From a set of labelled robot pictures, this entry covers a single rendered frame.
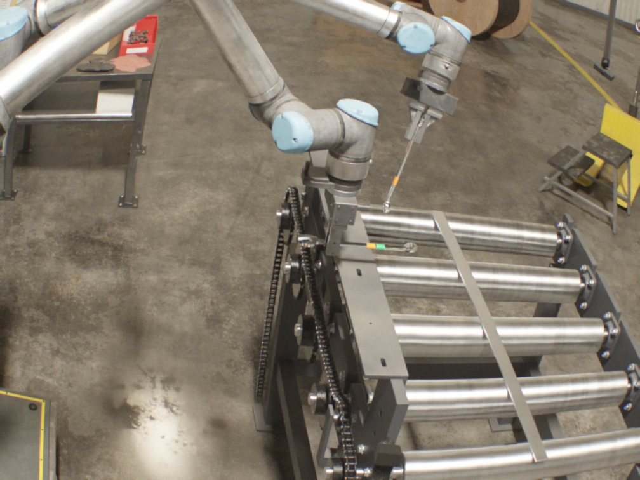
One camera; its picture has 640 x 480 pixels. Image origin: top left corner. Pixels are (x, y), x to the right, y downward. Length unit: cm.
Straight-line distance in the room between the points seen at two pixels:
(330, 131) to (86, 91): 323
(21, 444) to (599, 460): 182
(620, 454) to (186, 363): 208
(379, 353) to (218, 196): 306
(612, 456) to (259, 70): 134
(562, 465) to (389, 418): 58
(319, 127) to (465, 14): 695
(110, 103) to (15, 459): 251
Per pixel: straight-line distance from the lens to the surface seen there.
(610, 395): 263
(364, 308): 216
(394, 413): 193
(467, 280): 284
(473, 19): 885
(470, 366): 355
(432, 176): 563
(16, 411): 297
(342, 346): 244
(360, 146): 211
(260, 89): 208
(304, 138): 202
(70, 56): 167
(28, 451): 282
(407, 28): 215
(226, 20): 196
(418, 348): 262
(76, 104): 495
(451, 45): 233
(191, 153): 545
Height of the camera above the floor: 232
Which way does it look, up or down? 29 degrees down
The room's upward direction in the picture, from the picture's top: 11 degrees clockwise
